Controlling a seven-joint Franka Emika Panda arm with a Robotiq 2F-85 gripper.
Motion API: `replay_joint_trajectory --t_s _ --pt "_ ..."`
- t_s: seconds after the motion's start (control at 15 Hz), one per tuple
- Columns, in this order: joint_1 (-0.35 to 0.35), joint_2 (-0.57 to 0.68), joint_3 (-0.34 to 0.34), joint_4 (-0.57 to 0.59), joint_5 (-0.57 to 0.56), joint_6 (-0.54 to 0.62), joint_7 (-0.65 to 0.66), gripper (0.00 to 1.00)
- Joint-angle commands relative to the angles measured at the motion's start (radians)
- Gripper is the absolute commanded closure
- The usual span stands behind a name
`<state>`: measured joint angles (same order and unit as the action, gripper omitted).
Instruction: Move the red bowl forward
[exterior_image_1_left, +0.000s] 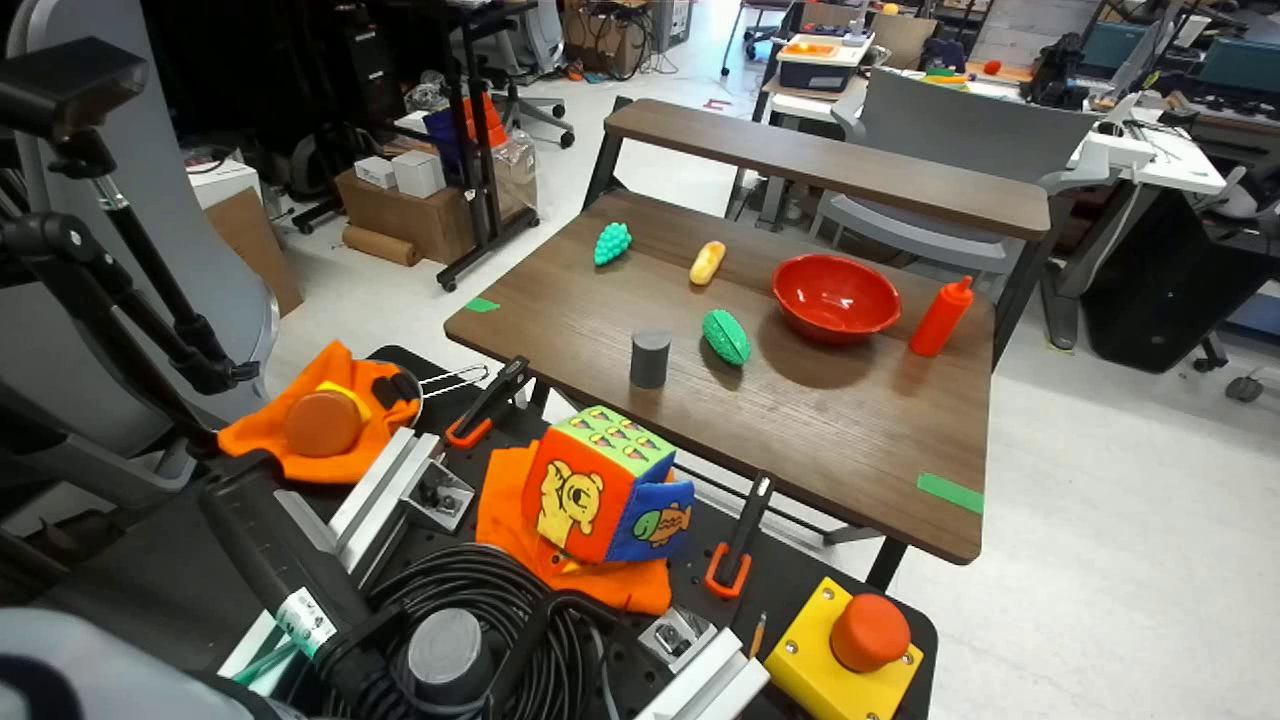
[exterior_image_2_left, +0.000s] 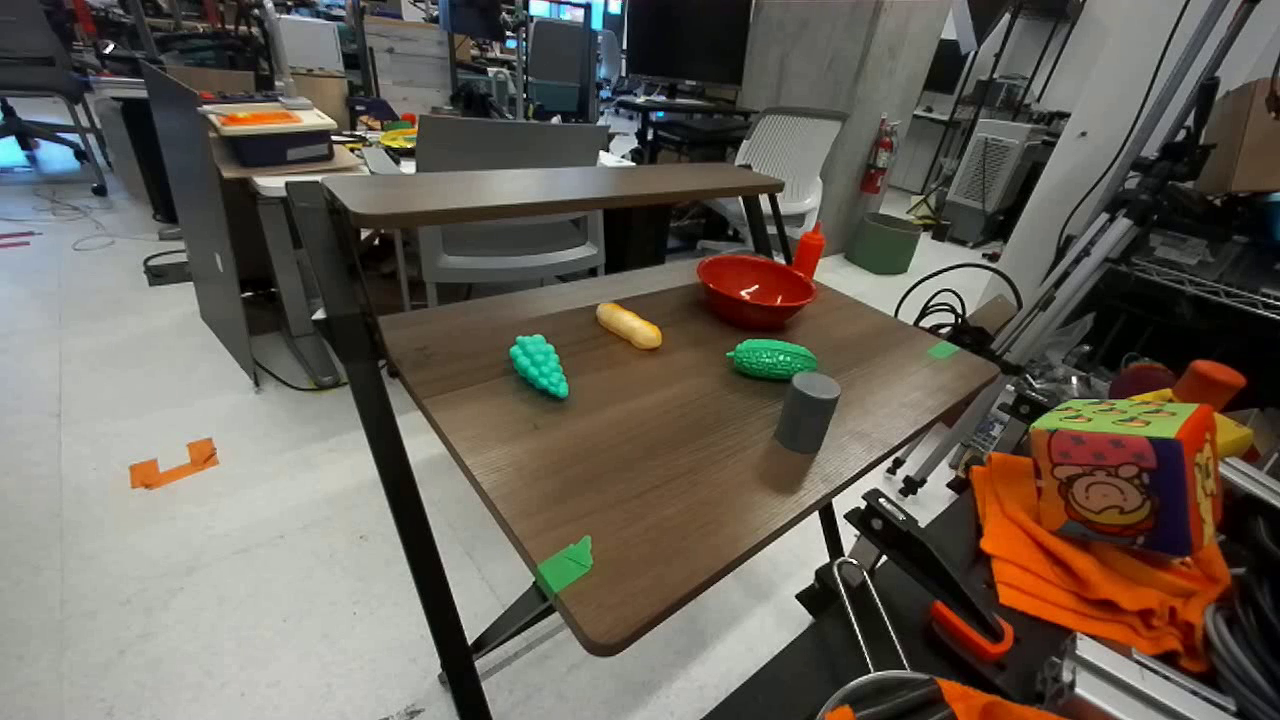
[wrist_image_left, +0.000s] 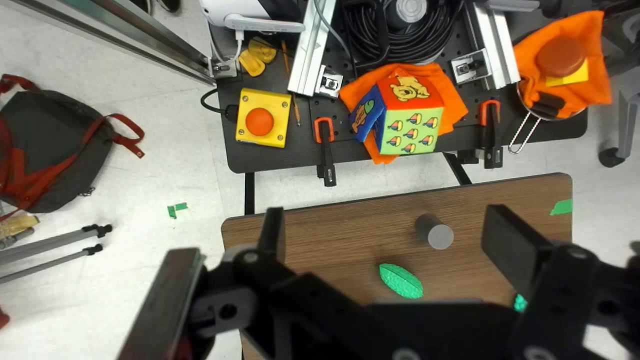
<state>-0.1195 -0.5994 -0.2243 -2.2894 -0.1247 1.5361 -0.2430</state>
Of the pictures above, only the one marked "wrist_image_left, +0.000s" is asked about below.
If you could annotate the yellow box red stop button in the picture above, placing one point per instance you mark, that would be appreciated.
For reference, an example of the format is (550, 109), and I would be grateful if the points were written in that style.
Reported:
(262, 121)

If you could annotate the aluminium profile bar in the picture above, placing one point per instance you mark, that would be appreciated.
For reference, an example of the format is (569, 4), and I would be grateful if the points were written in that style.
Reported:
(497, 40)
(310, 46)

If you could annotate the metal floor rail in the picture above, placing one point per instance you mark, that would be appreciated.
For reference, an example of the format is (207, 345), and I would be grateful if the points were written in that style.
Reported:
(132, 32)

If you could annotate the wooden block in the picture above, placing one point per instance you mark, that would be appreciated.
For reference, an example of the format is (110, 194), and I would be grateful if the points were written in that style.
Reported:
(17, 226)

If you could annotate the brown round lid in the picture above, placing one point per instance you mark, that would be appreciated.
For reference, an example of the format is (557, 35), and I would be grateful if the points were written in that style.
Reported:
(560, 57)

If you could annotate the orange cloth in pot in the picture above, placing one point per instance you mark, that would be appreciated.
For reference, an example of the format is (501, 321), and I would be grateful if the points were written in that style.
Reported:
(591, 86)

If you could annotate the orange black bar clamp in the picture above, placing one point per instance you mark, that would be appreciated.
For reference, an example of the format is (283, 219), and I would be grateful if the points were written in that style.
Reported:
(324, 143)
(491, 133)

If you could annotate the colourful soft toy cube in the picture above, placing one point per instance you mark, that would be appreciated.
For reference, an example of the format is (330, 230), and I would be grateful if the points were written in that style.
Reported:
(406, 121)

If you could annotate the teal tape piece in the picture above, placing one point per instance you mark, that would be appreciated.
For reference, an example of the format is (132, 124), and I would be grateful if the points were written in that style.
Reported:
(520, 302)

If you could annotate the green leaf-shaped toy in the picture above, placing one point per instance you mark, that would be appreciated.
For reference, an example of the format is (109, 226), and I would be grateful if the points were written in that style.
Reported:
(401, 280)

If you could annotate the black cart top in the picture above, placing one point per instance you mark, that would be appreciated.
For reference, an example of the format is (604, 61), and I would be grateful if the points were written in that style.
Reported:
(272, 158)

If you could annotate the green tape piece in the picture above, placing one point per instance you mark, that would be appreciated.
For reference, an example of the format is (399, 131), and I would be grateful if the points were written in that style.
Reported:
(563, 209)

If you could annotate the grey and red backpack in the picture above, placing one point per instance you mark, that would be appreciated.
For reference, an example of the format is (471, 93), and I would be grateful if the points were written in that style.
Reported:
(52, 150)

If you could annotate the grey tripod leg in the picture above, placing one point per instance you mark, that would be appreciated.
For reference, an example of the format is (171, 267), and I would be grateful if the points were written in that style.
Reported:
(46, 263)
(46, 240)

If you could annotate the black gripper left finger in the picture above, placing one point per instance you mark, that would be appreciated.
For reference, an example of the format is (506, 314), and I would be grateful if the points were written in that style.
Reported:
(274, 232)

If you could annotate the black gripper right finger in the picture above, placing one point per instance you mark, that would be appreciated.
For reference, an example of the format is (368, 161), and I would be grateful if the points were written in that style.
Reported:
(510, 242)

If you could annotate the grey cylinder block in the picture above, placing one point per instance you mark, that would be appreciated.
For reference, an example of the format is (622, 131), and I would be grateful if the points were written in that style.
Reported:
(437, 234)

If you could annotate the yellow plastic object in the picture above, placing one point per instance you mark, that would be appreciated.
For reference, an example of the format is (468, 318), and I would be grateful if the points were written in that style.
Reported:
(256, 57)

